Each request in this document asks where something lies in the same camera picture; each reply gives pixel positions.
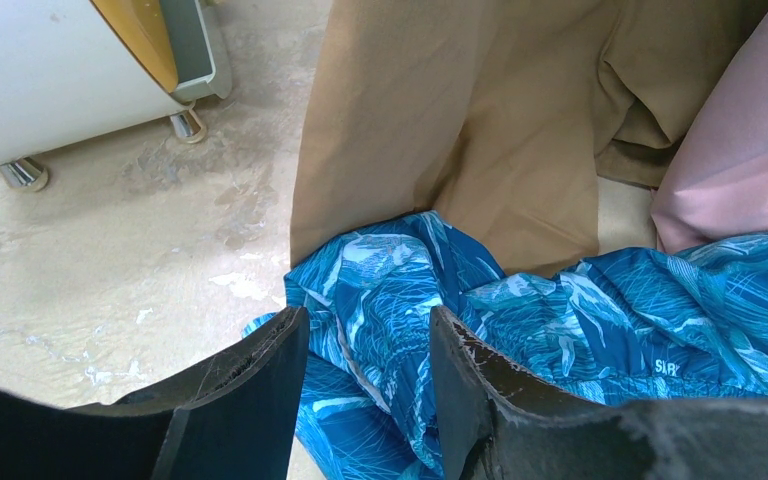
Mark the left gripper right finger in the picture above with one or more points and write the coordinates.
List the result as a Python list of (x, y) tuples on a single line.
[(496, 420)]

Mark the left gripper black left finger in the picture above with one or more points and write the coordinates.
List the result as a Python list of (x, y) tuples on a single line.
[(229, 416)]

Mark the blue patterned shorts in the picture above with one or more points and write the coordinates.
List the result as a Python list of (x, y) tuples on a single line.
[(631, 324)]

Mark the brown shorts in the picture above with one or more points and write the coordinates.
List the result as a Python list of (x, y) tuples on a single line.
[(502, 115)]

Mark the pink shorts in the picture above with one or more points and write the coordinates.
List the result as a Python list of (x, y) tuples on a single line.
[(717, 184)]

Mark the white cylindrical drum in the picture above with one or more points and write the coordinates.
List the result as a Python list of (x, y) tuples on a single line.
[(74, 70)]

